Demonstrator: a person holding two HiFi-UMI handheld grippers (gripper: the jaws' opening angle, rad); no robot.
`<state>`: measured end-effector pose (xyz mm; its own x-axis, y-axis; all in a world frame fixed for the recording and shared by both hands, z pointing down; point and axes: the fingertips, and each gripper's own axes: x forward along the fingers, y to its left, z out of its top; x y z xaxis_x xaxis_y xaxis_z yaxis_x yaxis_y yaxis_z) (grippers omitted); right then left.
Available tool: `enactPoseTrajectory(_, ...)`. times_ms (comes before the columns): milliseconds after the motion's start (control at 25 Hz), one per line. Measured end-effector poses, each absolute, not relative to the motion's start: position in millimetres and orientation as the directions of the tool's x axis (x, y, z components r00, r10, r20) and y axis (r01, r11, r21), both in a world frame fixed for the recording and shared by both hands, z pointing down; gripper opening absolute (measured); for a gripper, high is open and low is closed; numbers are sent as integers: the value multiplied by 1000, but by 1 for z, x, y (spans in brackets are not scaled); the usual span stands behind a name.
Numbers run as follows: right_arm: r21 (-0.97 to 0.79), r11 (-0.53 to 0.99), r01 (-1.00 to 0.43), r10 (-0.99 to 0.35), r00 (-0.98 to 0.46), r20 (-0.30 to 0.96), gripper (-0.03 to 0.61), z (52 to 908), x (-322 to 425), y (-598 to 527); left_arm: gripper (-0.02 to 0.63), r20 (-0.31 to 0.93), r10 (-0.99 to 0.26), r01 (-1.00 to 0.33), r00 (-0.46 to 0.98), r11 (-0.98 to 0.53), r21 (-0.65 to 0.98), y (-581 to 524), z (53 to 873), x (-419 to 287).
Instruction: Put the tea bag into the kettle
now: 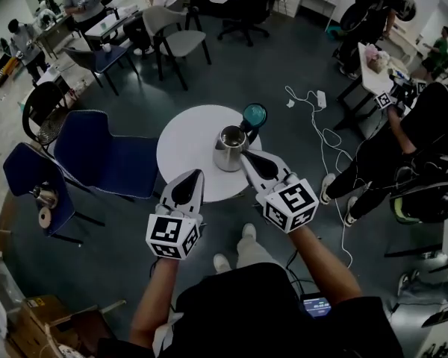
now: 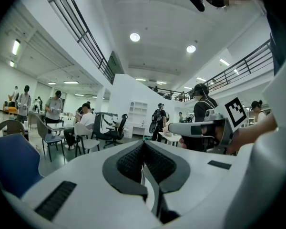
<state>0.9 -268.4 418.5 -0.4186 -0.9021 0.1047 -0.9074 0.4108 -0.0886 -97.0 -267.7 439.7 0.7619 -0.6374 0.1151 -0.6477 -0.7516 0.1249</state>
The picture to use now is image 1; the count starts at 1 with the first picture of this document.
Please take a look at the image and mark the dark blue chair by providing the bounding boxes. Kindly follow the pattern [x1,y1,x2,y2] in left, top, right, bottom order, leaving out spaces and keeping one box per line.
[63,43,140,97]

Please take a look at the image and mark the small steel pot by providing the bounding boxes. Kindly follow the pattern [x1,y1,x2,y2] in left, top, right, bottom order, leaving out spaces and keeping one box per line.
[29,184,59,210]

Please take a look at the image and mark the brown wooden chair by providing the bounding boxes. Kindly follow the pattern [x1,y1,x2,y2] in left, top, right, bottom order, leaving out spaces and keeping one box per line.
[69,298,128,354]

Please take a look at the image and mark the person's black shirt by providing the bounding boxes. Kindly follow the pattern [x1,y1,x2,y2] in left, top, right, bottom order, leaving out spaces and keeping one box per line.
[96,262,405,358]

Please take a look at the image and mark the black office chair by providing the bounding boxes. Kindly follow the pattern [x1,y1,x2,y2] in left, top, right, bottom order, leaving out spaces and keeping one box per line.
[217,0,279,48]

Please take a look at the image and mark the grey chair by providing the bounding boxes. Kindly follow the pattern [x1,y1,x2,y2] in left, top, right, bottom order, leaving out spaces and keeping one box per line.
[142,5,213,91]

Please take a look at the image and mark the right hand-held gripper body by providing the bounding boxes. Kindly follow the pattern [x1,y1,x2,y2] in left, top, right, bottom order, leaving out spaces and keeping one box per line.
[255,172,320,235]

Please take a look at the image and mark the person's left white shoe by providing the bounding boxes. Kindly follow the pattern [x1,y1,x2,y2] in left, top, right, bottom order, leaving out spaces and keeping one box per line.
[212,253,231,275]

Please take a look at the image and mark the person's left forearm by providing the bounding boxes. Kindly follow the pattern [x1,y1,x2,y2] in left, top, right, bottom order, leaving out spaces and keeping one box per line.
[128,255,181,348]

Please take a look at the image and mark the white rectangular table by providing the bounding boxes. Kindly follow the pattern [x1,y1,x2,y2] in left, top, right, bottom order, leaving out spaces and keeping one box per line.
[332,42,412,131]

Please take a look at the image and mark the white strap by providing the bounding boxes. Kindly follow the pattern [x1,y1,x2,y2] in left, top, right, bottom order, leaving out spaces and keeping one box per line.
[152,311,184,358]

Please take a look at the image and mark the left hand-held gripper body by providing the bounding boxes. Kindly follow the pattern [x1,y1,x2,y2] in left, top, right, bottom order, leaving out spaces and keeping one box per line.
[145,202,205,262]

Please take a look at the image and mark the stainless steel electric kettle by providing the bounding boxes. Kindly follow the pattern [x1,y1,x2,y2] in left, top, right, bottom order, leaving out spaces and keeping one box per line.
[212,102,269,173]

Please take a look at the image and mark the round wooden lid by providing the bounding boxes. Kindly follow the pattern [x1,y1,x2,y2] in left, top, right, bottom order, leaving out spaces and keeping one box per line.
[37,206,54,228]

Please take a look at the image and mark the round white table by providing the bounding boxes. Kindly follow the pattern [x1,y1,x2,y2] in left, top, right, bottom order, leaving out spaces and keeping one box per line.
[155,104,264,204]

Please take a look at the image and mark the person's beige trousers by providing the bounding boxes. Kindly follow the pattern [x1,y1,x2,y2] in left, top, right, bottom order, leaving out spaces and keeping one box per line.
[236,236,281,272]

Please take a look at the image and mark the black round-back chair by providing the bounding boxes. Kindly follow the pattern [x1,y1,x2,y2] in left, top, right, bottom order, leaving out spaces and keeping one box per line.
[22,81,70,149]

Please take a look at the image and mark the pink flower bouquet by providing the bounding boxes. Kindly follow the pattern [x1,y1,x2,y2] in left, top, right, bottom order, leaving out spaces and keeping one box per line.
[364,43,391,74]

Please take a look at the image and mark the black handheld screen device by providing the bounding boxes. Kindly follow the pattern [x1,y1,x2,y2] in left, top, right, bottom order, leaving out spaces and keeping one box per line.
[300,292,333,318]

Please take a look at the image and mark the white cable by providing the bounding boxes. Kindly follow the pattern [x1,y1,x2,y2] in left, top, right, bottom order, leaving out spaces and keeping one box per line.
[284,84,356,270]

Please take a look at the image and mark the grey work table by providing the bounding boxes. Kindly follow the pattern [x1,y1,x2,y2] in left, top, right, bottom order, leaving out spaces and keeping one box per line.
[84,7,141,43]

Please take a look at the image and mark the black cable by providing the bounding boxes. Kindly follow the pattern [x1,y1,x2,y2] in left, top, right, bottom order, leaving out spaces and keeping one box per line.
[284,249,304,295]

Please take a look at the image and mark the cardboard box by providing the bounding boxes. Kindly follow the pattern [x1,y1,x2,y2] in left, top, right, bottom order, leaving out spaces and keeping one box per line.
[6,294,72,358]

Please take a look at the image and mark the person's right forearm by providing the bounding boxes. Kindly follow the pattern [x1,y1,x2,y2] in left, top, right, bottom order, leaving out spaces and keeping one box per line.
[288,224,364,307]

